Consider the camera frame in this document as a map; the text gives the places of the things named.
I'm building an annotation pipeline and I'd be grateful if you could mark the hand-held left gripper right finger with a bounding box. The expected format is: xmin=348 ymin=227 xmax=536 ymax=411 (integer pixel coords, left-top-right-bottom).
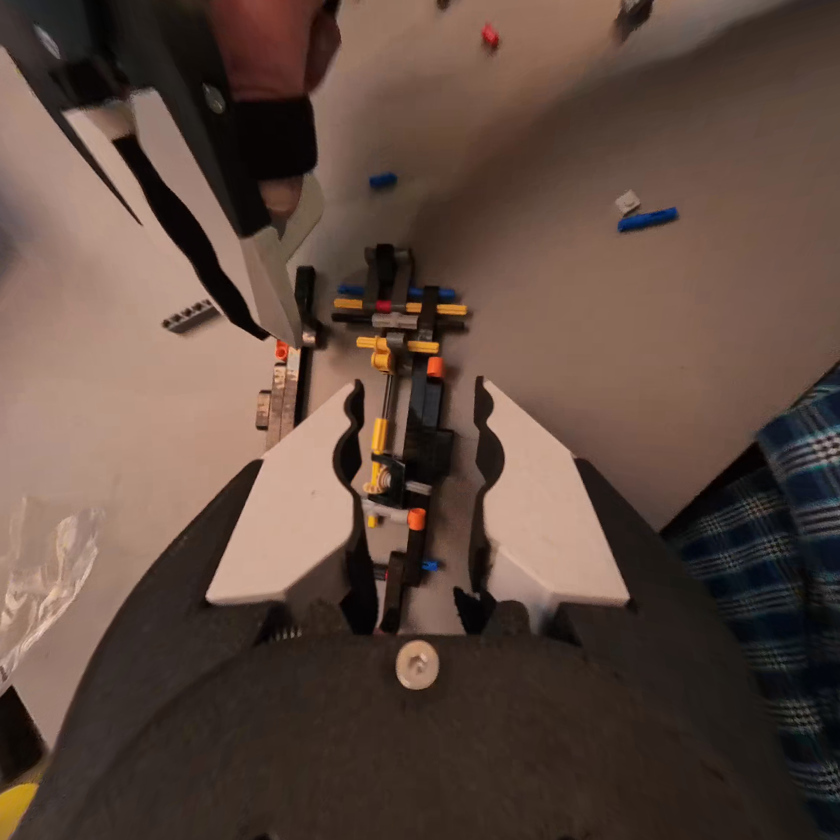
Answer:
xmin=453 ymin=375 xmax=631 ymax=634

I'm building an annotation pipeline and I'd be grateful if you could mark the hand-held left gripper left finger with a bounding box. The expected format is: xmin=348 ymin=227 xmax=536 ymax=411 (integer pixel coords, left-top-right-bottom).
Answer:
xmin=206 ymin=379 xmax=382 ymax=634

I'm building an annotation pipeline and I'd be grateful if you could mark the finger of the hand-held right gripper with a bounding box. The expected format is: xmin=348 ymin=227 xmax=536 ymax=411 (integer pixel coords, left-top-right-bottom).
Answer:
xmin=62 ymin=98 xmax=263 ymax=336
xmin=115 ymin=85 xmax=306 ymax=345

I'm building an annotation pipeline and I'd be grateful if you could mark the black lego side beam assembly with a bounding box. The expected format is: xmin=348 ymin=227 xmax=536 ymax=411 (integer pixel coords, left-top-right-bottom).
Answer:
xmin=255 ymin=266 xmax=324 ymax=450

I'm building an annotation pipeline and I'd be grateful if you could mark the multicoloured lego chassis assembly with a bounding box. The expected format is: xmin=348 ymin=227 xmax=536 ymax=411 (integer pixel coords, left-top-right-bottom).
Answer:
xmin=331 ymin=244 xmax=470 ymax=636

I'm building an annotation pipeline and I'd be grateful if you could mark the grey lego beam with holes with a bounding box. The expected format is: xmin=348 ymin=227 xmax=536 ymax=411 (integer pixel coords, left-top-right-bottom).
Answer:
xmin=162 ymin=298 xmax=219 ymax=334

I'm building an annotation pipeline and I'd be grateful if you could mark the long blue lego pin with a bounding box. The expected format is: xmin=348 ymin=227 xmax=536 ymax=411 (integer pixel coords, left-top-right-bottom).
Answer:
xmin=617 ymin=207 xmax=679 ymax=233

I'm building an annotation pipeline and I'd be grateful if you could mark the person's right hand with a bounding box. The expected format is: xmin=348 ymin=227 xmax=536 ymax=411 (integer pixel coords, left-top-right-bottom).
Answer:
xmin=217 ymin=0 xmax=343 ymax=221

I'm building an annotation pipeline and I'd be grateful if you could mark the blue plaid shirt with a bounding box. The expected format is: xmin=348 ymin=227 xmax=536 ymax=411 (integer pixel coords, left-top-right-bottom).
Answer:
xmin=663 ymin=381 xmax=840 ymax=840

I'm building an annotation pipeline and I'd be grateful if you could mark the clear plastic bag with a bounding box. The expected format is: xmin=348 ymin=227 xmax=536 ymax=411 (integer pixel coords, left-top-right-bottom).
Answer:
xmin=0 ymin=495 xmax=106 ymax=683

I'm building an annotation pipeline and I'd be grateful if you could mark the black object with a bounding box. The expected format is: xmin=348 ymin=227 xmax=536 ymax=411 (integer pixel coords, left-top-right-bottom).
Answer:
xmin=0 ymin=686 xmax=50 ymax=785

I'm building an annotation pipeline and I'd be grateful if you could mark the yellow object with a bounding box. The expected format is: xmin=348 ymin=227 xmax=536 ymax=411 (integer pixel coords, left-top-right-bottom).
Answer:
xmin=0 ymin=781 xmax=40 ymax=840

